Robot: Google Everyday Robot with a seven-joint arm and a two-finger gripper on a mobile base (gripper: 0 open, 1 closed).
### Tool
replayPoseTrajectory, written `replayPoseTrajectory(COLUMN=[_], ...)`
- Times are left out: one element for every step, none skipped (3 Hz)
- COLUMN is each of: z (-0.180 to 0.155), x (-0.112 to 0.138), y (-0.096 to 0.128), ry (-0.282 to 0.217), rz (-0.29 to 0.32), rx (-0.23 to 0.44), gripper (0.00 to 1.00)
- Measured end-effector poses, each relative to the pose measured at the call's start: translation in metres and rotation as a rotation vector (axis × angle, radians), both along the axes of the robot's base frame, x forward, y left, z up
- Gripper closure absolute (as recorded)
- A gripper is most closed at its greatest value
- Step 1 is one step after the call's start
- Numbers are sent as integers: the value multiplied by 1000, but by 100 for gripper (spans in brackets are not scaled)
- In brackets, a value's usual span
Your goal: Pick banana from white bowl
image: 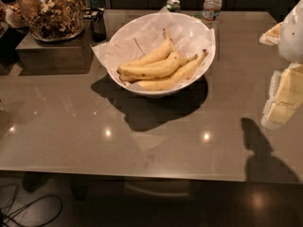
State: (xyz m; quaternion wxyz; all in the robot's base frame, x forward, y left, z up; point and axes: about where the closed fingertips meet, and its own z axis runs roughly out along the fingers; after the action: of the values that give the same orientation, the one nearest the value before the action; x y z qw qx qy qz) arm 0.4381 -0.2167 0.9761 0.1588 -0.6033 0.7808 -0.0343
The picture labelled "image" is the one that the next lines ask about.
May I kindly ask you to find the small hidden yellow banana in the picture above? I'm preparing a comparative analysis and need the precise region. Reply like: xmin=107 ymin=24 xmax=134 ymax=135
xmin=119 ymin=75 xmax=139 ymax=83

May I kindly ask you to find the green soda can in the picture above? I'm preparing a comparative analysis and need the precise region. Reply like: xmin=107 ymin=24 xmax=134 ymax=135
xmin=166 ymin=0 xmax=181 ymax=12

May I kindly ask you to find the black floor cable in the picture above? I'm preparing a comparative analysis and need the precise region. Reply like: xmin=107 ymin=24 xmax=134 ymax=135
xmin=0 ymin=183 xmax=63 ymax=227

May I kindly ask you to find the dark square pedestal box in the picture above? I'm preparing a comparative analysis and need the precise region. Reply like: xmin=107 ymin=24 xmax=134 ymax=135
xmin=16 ymin=22 xmax=93 ymax=75

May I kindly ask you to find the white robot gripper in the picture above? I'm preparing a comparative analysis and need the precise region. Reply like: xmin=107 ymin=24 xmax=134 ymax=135
xmin=259 ymin=0 xmax=303 ymax=130

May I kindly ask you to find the white bowl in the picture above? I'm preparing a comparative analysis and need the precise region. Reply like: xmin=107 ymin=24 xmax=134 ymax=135
xmin=106 ymin=12 xmax=217 ymax=98

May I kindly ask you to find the glass jar of nuts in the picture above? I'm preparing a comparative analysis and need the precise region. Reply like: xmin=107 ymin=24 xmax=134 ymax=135
xmin=16 ymin=0 xmax=84 ymax=42

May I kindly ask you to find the white paper liner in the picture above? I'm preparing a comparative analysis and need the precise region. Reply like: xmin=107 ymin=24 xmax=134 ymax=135
xmin=91 ymin=7 xmax=216 ymax=92

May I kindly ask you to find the clear plastic water bottle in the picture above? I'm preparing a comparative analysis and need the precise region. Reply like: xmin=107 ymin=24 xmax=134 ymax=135
xmin=203 ymin=0 xmax=223 ymax=21

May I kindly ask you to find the black scoop cup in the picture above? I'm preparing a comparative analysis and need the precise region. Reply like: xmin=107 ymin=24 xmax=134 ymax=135
xmin=84 ymin=9 xmax=106 ymax=43

